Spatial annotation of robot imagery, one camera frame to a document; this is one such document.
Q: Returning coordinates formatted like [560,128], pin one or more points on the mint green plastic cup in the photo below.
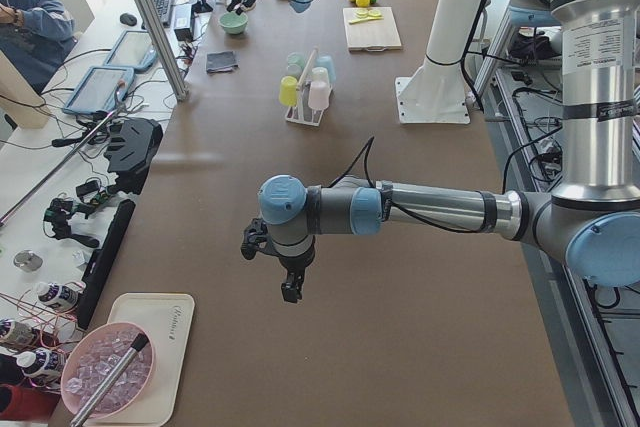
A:
[297,58]

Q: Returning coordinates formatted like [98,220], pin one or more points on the pale white blue cup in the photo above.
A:
[294,70]

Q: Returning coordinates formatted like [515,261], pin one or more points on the yellow plastic cup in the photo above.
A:
[288,91]

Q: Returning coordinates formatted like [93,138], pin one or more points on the light blue plastic cup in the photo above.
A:
[326,61]

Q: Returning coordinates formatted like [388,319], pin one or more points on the white plastic cup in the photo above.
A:
[320,74]

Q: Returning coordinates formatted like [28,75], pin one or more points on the pale pink plastic cup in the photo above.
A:
[319,93]

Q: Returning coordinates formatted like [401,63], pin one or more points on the mint green bowl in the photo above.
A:
[233,23]

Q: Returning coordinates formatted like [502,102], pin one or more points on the grey folded cloth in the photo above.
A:
[224,61]

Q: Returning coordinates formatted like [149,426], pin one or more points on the lemon slice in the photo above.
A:
[368,14]

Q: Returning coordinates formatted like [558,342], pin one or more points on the blue teach pendant tablet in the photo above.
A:
[134,49]

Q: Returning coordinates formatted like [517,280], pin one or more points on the black computer mouse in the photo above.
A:
[128,19]

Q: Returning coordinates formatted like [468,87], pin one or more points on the cream plastic tray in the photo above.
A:
[166,319]

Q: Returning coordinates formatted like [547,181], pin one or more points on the wooden cutting board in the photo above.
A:
[374,35]

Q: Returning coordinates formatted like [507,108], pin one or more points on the metal tongs black tip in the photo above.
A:
[85,411]

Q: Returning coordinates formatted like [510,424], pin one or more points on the black long bar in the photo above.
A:
[101,262]

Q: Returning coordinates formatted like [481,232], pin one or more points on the pink bowl of ice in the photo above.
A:
[94,358]

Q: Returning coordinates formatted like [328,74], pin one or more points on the seated person in blue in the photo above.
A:
[36,37]

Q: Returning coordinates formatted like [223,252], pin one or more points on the white purple bottle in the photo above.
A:
[60,298]

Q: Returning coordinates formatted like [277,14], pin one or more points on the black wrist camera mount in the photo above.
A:
[256,239]

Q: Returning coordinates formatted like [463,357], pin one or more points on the aluminium frame post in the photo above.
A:
[159,39]

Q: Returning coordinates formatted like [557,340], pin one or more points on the white wire cup rack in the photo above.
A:
[301,113]

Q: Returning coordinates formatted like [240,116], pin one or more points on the black plastic bracket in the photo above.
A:
[132,146]

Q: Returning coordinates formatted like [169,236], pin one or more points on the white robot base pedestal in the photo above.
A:
[435,93]

